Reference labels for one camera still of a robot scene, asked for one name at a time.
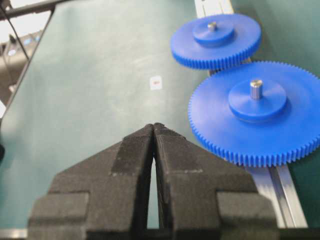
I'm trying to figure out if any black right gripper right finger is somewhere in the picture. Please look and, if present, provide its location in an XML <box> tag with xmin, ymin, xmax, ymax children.
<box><xmin>154</xmin><ymin>123</ymin><xmax>279</xmax><ymax>240</ymax></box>

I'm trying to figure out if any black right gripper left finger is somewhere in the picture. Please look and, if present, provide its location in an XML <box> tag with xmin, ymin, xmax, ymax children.
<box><xmin>27</xmin><ymin>124</ymin><xmax>153</xmax><ymax>240</ymax></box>

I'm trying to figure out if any small blue gear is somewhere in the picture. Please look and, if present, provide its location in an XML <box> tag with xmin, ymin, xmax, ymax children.
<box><xmin>170</xmin><ymin>13</ymin><xmax>262</xmax><ymax>70</ymax></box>

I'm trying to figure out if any large blue gear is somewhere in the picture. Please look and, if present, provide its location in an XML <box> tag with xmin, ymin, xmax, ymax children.
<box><xmin>188</xmin><ymin>61</ymin><xmax>320</xmax><ymax>167</ymax></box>

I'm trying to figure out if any steel shaft in large gear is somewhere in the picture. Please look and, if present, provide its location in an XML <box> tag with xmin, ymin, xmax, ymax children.
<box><xmin>250</xmin><ymin>79</ymin><xmax>263</xmax><ymax>100</ymax></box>

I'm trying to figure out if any steel shaft in small gear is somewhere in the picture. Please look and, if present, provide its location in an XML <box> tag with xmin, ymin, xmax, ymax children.
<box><xmin>207</xmin><ymin>21</ymin><xmax>218</xmax><ymax>32</ymax></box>

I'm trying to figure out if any white marker sticker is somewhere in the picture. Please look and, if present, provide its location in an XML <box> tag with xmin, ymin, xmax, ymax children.
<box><xmin>149</xmin><ymin>75</ymin><xmax>163</xmax><ymax>91</ymax></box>

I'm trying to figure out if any green table mat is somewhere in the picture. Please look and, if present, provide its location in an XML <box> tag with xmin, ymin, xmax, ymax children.
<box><xmin>0</xmin><ymin>0</ymin><xmax>320</xmax><ymax>238</ymax></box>

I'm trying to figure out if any silver aluminium extrusion rail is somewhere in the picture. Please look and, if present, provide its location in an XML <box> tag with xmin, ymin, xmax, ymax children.
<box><xmin>194</xmin><ymin>0</ymin><xmax>308</xmax><ymax>228</ymax></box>

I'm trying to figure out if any black frame rail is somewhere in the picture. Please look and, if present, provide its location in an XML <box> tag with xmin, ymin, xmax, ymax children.
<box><xmin>0</xmin><ymin>0</ymin><xmax>62</xmax><ymax>118</ymax></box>

